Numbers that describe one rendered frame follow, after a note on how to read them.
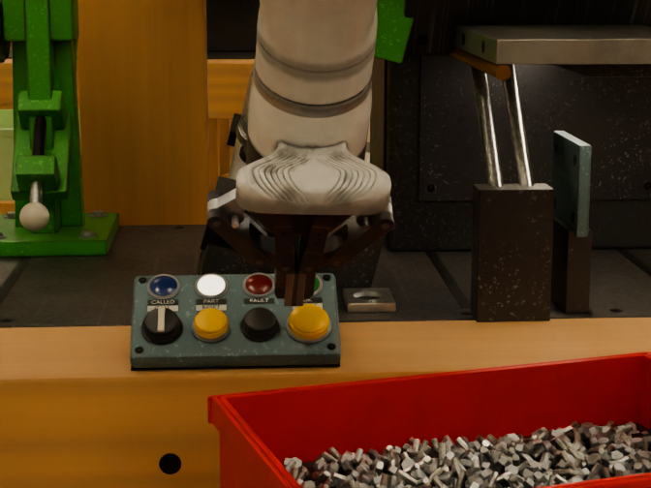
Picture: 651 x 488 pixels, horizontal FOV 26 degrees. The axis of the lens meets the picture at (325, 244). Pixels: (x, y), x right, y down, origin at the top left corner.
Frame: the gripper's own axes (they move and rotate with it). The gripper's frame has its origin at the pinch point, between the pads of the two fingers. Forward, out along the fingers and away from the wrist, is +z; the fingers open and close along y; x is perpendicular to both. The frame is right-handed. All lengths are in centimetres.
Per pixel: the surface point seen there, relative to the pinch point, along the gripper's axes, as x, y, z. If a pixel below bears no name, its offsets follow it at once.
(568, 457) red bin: 16.9, -16.0, -3.1
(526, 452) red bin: 15.1, -14.0, -1.0
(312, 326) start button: 1.3, -1.5, 3.5
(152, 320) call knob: 0.6, 9.8, 3.9
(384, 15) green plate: -29.7, -8.7, -0.1
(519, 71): -38.8, -24.0, 13.2
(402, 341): -2.3, -8.9, 9.6
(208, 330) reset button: 1.4, 5.9, 3.9
